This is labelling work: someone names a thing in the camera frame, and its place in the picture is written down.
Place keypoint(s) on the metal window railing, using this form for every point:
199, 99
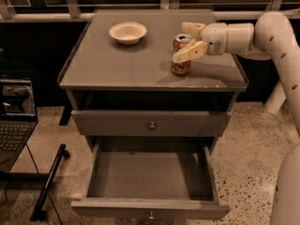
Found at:
75, 3

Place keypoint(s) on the white paper bowl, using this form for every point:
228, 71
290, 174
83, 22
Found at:
128, 33

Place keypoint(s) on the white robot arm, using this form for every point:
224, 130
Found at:
271, 37

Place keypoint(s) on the grey drawer cabinet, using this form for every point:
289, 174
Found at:
104, 75

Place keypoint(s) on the closed grey top drawer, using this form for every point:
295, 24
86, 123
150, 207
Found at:
151, 123

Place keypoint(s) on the black table leg bar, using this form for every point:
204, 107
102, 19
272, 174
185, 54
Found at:
39, 213

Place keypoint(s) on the black laptop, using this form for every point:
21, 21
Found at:
18, 115

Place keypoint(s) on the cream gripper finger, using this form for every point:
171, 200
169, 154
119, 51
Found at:
195, 49
193, 29

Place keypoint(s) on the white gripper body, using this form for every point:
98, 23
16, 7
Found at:
215, 37

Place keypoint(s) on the open grey middle drawer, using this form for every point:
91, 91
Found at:
161, 184

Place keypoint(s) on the orange soda can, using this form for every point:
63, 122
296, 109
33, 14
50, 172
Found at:
180, 41

